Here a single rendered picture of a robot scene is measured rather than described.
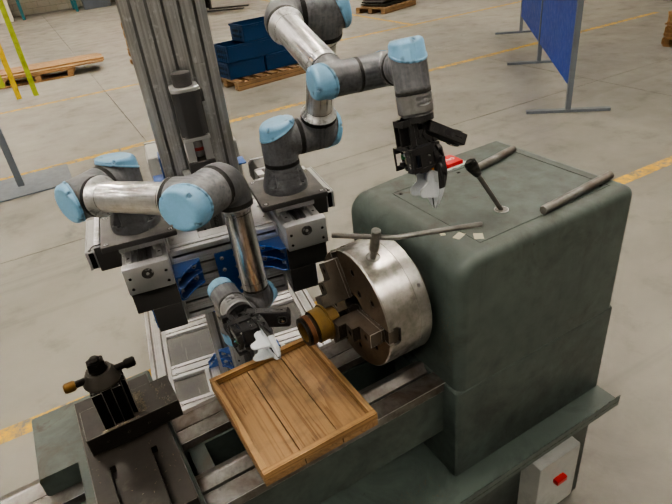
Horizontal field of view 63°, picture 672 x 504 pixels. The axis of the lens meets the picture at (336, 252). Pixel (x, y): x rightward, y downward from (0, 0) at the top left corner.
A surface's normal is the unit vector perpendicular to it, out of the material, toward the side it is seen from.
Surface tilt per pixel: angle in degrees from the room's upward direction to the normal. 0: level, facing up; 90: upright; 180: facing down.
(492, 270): 90
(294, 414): 0
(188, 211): 89
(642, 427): 0
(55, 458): 0
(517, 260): 90
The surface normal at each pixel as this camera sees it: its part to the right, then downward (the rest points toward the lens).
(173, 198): -0.34, 0.50
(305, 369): -0.10, -0.85
